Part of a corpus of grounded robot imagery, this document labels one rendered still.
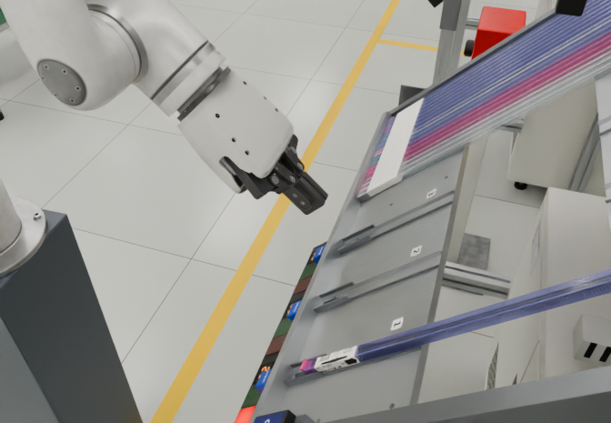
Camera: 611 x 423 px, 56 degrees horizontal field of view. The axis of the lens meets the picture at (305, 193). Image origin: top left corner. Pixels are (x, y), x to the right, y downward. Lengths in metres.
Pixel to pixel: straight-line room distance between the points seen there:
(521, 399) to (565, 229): 0.67
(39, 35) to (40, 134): 2.05
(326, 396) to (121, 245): 1.39
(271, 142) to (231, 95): 0.06
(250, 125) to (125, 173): 1.66
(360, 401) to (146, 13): 0.41
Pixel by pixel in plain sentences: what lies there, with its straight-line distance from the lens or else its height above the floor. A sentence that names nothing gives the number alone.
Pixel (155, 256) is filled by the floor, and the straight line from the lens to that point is 1.87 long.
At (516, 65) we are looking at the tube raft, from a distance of 0.90.
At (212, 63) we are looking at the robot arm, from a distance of 0.57.
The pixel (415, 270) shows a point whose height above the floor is 0.83.
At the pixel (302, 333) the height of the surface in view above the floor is 0.73.
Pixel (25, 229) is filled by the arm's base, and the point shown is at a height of 0.71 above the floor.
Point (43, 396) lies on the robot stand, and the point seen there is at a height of 0.45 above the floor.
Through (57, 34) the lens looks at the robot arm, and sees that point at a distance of 0.51.
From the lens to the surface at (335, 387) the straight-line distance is 0.62.
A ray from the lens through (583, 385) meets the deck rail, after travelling 0.43.
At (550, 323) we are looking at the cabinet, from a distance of 0.94.
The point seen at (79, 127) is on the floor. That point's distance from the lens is 2.54.
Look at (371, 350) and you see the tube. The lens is 0.59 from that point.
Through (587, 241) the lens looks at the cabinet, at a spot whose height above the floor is 0.62.
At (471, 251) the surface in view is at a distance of 1.88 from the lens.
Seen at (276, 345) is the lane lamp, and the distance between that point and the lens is 0.80.
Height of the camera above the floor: 1.31
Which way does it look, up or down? 40 degrees down
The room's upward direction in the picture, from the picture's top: straight up
